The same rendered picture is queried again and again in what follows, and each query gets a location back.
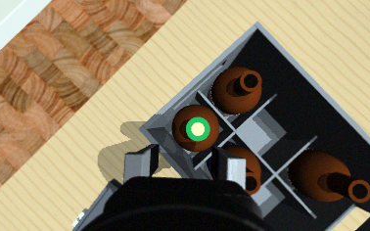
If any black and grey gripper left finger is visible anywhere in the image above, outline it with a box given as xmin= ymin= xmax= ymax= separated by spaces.
xmin=123 ymin=144 xmax=160 ymax=184

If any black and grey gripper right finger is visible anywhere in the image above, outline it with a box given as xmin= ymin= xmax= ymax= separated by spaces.
xmin=211 ymin=147 xmax=246 ymax=189

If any grey rectangular tray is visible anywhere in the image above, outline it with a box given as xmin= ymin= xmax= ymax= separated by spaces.
xmin=72 ymin=179 xmax=122 ymax=231

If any grey bottle crate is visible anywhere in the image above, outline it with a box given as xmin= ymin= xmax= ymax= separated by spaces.
xmin=139 ymin=21 xmax=370 ymax=231

